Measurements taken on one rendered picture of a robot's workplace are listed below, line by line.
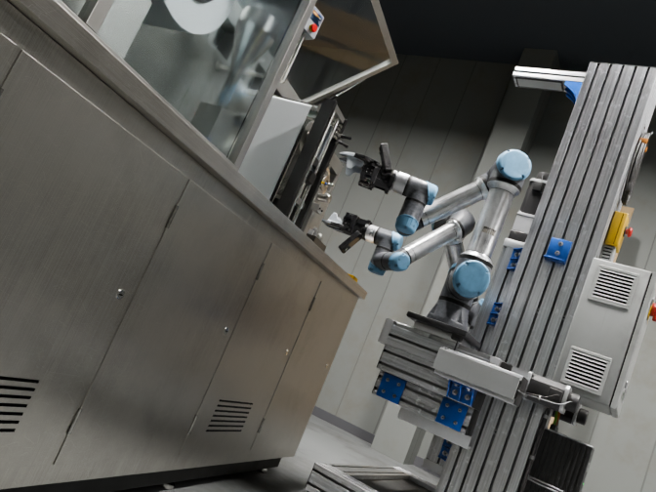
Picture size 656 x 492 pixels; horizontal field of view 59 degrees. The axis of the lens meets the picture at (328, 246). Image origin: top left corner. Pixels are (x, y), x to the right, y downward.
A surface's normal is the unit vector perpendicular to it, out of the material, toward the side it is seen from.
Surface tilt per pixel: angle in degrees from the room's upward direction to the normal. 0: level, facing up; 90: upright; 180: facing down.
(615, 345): 90
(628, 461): 90
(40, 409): 90
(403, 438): 90
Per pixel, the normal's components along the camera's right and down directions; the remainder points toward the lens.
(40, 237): 0.87, 0.30
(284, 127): -0.29, -0.29
